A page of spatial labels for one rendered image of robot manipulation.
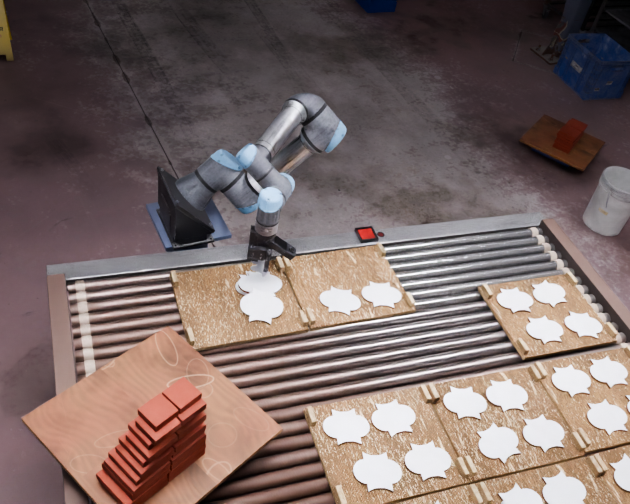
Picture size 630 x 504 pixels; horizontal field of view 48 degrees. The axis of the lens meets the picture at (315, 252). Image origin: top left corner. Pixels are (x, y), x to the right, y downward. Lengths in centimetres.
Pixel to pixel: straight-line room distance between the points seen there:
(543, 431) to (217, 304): 115
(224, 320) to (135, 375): 42
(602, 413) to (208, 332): 133
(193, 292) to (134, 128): 256
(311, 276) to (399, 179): 228
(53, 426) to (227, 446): 47
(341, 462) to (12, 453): 159
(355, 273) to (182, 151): 231
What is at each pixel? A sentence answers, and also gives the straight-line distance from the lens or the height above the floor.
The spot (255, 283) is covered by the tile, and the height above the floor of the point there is 97.
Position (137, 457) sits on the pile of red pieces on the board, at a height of 121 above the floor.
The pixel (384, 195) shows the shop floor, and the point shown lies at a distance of 461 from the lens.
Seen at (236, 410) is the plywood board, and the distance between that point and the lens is 207.
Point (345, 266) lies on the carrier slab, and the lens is 266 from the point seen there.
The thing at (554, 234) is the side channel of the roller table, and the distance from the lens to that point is 315.
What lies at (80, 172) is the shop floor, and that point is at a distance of 453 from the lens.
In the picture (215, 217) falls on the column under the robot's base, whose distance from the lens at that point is 288.
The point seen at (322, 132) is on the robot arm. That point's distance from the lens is 257.
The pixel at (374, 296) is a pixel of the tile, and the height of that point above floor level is 94.
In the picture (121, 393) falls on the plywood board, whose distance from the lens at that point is 210.
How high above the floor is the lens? 275
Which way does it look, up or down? 43 degrees down
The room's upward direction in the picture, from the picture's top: 12 degrees clockwise
